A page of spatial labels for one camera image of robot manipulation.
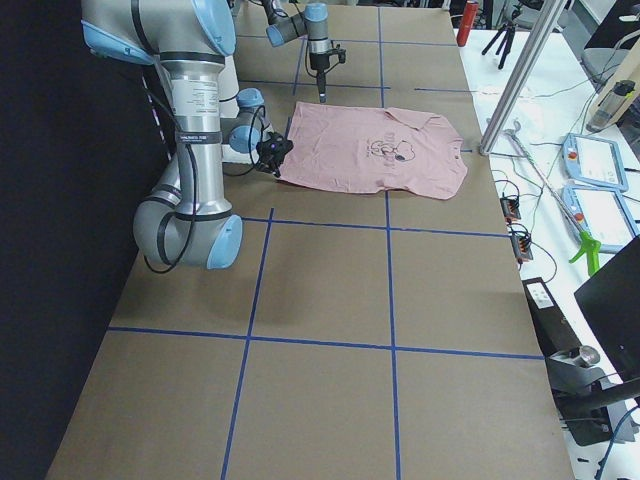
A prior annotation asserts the clear water bottle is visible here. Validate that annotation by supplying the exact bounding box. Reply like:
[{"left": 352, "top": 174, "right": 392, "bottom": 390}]
[{"left": 586, "top": 79, "right": 635, "bottom": 133}]

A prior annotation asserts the red cylinder bottle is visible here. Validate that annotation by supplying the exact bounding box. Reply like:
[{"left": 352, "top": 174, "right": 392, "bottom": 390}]
[{"left": 456, "top": 0, "right": 479, "bottom": 47}]

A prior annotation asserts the grabber stick green handle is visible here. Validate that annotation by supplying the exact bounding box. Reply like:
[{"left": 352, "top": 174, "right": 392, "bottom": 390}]
[{"left": 502, "top": 119, "right": 604, "bottom": 276}]

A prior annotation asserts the pink Snoopy t-shirt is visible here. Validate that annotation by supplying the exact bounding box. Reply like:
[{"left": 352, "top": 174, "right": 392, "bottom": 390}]
[{"left": 280, "top": 102, "right": 467, "bottom": 200}]

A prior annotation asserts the black monitor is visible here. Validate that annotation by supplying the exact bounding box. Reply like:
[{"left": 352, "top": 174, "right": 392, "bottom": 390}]
[{"left": 574, "top": 238, "right": 640, "bottom": 380}]

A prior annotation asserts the blue teach pendant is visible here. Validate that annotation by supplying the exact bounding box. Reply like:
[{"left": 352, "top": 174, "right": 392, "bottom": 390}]
[
  {"left": 562, "top": 133, "right": 629, "bottom": 192},
  {"left": 562, "top": 185, "right": 639, "bottom": 254}
]

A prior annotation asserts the blue teach pendant near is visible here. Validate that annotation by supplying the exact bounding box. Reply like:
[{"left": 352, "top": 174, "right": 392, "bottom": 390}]
[{"left": 562, "top": 185, "right": 639, "bottom": 254}]

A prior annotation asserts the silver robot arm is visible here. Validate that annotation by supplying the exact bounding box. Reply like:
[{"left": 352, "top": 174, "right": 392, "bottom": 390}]
[
  {"left": 260, "top": 1, "right": 347, "bottom": 104},
  {"left": 81, "top": 1, "right": 283, "bottom": 274}
]

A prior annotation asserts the aluminium frame post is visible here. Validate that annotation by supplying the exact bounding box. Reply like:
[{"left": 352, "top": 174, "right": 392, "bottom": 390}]
[{"left": 479, "top": 0, "right": 565, "bottom": 156}]

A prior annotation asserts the black clamp stand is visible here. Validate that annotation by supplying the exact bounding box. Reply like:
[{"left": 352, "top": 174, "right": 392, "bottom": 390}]
[{"left": 523, "top": 277, "right": 639, "bottom": 446}]

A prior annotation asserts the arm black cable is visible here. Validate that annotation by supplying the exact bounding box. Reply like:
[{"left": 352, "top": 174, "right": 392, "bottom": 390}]
[{"left": 142, "top": 74, "right": 266, "bottom": 274}]

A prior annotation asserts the blue teach pendant far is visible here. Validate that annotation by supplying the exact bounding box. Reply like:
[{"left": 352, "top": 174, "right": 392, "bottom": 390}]
[{"left": 562, "top": 133, "right": 629, "bottom": 192}]

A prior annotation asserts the orange black electronics box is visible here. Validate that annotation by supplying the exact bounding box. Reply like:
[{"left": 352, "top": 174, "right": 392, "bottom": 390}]
[{"left": 500, "top": 195, "right": 521, "bottom": 224}]

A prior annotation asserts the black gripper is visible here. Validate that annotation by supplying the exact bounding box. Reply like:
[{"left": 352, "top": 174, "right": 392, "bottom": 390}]
[
  {"left": 257, "top": 133, "right": 293, "bottom": 173},
  {"left": 308, "top": 40, "right": 346, "bottom": 103}
]

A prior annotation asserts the black tripod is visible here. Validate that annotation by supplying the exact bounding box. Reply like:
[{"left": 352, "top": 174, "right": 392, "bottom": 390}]
[{"left": 481, "top": 6, "right": 521, "bottom": 70}]

